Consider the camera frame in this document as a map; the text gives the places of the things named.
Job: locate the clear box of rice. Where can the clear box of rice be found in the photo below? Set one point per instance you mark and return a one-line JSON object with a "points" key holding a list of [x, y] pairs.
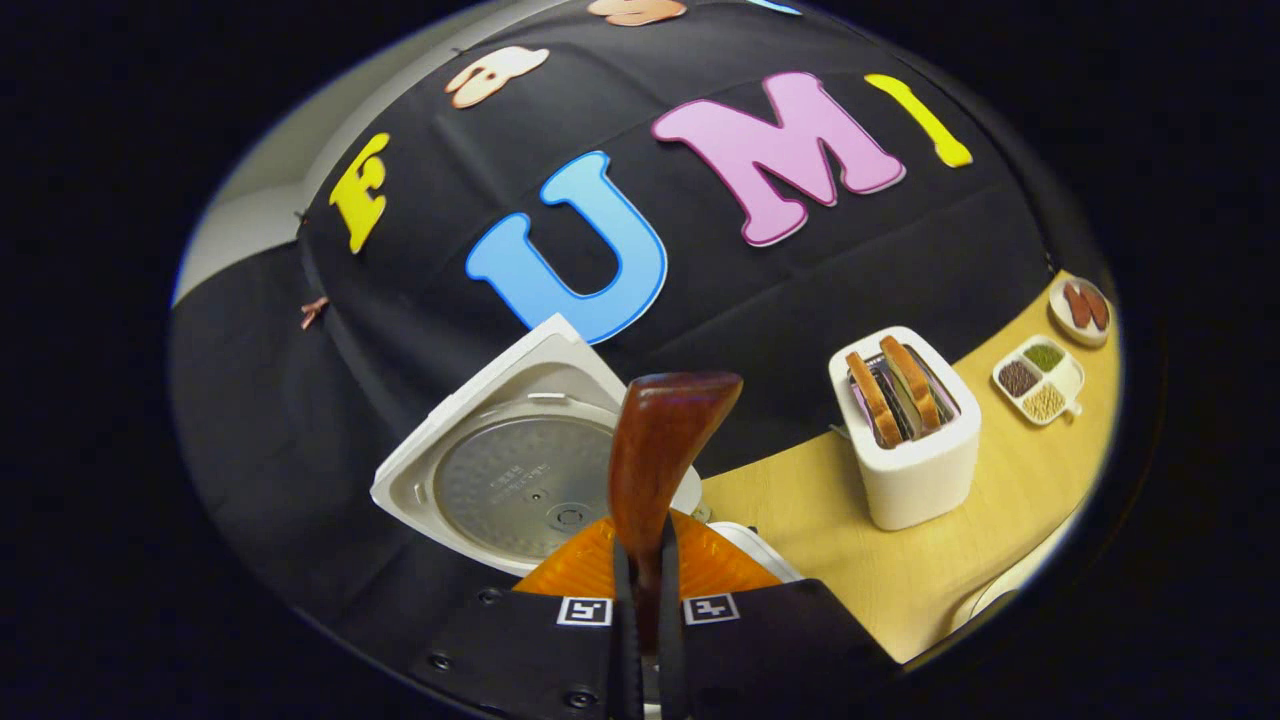
{"points": [[1010, 580]]}

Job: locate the white round plate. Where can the white round plate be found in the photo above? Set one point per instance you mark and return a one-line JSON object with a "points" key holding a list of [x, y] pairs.
{"points": [[1058, 315]]}

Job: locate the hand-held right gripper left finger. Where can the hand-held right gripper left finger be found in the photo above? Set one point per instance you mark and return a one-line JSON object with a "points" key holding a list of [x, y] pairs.
{"points": [[625, 640]]}

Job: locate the red meat slice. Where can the red meat slice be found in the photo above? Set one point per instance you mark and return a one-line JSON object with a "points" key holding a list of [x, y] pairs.
{"points": [[1076, 305], [1097, 305]]}

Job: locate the brown wooden spoon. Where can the brown wooden spoon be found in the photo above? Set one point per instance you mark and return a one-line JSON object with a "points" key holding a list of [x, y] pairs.
{"points": [[660, 450]]}

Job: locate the pink clothes peg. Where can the pink clothes peg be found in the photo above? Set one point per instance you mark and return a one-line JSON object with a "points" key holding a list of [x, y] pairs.
{"points": [[313, 312]]}

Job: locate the white divided grain dish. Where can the white divided grain dish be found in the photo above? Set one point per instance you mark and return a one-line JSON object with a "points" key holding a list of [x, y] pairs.
{"points": [[1040, 380]]}

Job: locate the white rice cooker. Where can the white rice cooker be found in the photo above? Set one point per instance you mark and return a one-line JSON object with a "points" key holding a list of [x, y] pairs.
{"points": [[510, 480]]}

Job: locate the toasted bread slice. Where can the toasted bread slice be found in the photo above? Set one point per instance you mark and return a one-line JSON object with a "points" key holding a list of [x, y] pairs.
{"points": [[912, 385], [872, 400]]}

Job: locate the black backdrop cloth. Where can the black backdrop cloth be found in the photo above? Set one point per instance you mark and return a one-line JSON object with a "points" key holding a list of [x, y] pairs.
{"points": [[900, 250]]}

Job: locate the white toaster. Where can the white toaster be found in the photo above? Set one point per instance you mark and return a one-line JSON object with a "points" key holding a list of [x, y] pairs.
{"points": [[920, 480]]}

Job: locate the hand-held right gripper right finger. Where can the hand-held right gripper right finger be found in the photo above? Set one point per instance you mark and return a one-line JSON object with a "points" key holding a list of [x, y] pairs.
{"points": [[670, 640]]}

